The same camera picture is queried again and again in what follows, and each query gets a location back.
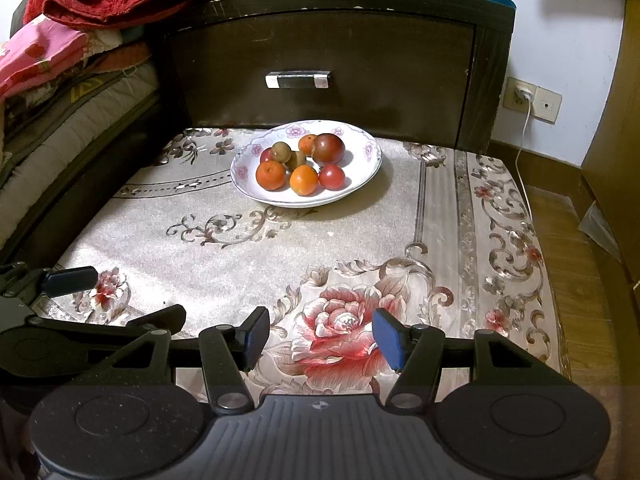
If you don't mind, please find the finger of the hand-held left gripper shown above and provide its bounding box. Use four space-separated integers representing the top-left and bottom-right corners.
0 262 99 306
27 304 187 343

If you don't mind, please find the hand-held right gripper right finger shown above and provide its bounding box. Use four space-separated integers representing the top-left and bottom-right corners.
372 308 576 414

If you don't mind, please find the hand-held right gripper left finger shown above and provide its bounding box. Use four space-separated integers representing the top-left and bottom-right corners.
97 306 271 415

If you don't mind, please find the white floral plate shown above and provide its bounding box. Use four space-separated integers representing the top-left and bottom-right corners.
230 119 384 210

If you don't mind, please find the large dark red tomato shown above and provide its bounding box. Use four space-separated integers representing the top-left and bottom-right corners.
311 132 347 166

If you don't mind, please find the beige floral cloth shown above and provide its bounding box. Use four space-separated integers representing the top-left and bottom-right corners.
30 127 572 402

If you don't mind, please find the folded bedding stack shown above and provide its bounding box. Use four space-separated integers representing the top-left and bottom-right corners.
0 27 162 203

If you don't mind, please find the pink floral blanket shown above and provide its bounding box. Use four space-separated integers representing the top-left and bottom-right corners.
0 14 92 99

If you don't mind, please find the clear plastic bag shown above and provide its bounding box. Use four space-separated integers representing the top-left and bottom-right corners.
577 200 627 262

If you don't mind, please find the yellow wooden cabinet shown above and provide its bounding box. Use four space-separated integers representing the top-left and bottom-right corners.
580 0 640 313

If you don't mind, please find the white cable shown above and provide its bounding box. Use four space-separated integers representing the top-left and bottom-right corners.
513 98 537 212

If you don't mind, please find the dark wooden drawer with handle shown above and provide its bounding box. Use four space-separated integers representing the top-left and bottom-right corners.
147 0 517 155

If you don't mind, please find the clear drawer handle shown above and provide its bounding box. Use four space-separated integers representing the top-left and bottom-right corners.
265 70 333 90

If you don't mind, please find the beige wall socket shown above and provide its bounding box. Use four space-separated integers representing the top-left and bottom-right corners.
502 76 539 114
532 87 563 124

